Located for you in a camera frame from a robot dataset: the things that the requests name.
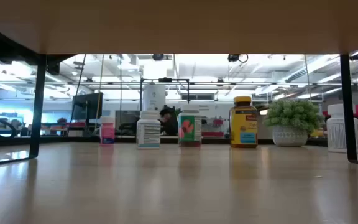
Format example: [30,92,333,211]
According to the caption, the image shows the green label orange-print bottle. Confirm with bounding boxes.
[178,103,203,148]

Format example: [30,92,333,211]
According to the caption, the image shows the white bottle blue-band label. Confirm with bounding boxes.
[136,110,162,149]

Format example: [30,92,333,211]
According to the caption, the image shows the yellow bottle yellow cap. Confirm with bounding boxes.
[229,95,259,149]

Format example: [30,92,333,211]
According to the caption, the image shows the pink bottle white cap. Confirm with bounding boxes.
[99,116,116,146]

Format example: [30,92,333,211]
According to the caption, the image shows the large white bottle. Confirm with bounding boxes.
[326,103,358,154]

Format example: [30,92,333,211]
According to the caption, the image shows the wooden shelf riser black legs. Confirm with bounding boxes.
[0,0,358,169]

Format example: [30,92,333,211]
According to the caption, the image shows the person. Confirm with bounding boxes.
[159,107,179,137]

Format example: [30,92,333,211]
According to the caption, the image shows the white cylinder tank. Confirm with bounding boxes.
[142,83,167,112]

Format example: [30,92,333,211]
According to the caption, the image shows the black monitor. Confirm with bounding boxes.
[71,92,104,123]

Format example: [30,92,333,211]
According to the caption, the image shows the green plant white pot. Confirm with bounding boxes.
[262,98,324,147]

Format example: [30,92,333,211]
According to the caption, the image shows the black table edge rail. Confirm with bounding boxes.
[0,136,358,149]

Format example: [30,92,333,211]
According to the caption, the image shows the black ceiling camera with cable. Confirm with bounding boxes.
[227,54,249,63]

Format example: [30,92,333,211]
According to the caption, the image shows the black hanging cable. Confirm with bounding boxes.
[69,54,87,126]

